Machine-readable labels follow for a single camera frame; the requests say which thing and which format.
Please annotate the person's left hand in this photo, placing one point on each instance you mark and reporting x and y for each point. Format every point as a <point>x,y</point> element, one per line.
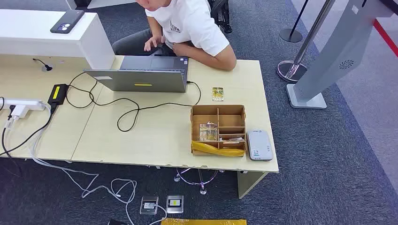
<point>179,49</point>

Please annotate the person's right hand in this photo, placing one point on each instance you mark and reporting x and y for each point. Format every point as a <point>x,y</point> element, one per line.
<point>154,40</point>

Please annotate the yellow patterned ID card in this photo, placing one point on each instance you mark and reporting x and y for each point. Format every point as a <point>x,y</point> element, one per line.
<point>218,94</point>

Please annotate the person's left forearm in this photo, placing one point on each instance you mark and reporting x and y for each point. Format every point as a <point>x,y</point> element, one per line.
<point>214,57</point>

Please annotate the person's right forearm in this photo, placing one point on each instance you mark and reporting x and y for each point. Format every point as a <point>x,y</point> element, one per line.
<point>154,28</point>

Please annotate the person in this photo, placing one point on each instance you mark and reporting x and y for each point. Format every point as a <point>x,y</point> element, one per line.
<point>186,21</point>

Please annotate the patterned key card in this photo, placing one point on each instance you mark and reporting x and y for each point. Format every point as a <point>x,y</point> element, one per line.
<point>208,132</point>

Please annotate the grey card reader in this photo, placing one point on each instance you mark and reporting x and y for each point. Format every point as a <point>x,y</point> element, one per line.
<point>259,145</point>

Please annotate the grey laptop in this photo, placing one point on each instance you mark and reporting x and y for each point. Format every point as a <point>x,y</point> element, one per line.
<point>140,80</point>

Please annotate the white furniture panel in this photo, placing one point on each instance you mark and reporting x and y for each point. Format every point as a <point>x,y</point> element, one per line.
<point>105,3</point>

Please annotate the cardboard divider box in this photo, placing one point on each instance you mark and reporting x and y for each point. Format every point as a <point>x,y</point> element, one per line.
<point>205,111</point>

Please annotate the black smartphone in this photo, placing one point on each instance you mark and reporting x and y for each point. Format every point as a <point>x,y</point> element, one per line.
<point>67,21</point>

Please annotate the beige desk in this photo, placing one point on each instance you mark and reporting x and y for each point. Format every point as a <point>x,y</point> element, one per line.
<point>31,80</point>
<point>161,139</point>

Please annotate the white counter riser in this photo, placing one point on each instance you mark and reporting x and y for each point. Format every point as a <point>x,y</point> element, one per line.
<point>46,40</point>

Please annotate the black power adapter yellow label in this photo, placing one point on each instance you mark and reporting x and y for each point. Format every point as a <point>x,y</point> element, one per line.
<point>58,94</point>

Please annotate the chrome stool base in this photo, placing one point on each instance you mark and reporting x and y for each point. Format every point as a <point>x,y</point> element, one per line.
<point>203,189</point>

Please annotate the white power strip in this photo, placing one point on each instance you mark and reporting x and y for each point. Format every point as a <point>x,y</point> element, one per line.
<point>25,104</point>

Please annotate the white charger plug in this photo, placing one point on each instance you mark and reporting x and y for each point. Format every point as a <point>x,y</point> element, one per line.
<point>19,111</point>

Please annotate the silver floor socket yellow label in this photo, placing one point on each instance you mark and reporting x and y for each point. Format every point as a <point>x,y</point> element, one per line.
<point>174,204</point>

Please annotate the grey kiosk stand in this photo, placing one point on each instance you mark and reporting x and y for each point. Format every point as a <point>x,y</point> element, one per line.
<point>339,52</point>

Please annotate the silver floor socket white plug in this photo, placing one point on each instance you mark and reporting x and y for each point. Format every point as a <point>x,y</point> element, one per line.
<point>149,205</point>

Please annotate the yellow tape strip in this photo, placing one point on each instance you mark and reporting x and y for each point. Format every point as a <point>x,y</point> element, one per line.
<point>202,222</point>

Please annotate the black floor plug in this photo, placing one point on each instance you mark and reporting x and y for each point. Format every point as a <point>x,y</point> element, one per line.
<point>116,222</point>

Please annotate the red barrier belt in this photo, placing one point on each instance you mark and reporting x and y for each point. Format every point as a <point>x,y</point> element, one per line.
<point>387,38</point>

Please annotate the black stanchion post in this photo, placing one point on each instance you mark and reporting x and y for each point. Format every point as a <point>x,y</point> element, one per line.
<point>290,35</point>

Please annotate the chrome stanchion post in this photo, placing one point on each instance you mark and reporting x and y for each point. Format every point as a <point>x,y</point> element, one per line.
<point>290,71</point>

